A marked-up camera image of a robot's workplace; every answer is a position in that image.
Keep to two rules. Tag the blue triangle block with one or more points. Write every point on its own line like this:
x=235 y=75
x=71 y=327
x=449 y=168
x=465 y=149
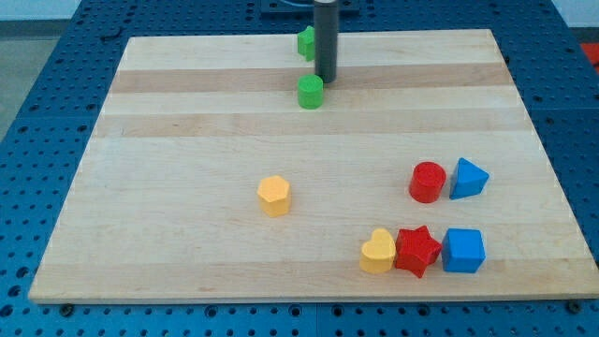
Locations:
x=468 y=180

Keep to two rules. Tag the green star block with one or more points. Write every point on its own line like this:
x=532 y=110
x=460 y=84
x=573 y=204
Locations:
x=305 y=43

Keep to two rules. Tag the yellow heart block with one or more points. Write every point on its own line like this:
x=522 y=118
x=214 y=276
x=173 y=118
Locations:
x=377 y=255

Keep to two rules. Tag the yellow hexagon block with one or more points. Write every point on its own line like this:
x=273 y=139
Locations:
x=274 y=195

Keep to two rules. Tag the blue cube block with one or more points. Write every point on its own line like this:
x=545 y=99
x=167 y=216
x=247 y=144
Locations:
x=463 y=250

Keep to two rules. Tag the red star block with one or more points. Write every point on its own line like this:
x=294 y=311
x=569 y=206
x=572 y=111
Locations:
x=416 y=250

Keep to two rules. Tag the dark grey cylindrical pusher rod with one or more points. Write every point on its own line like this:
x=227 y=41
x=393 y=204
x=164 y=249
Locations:
x=326 y=25

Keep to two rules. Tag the green cylinder block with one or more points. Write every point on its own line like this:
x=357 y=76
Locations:
x=310 y=91

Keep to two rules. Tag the light wooden board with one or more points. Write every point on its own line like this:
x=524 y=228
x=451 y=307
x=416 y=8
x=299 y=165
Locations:
x=163 y=207

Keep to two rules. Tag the red cylinder block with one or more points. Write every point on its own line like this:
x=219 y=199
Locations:
x=427 y=182

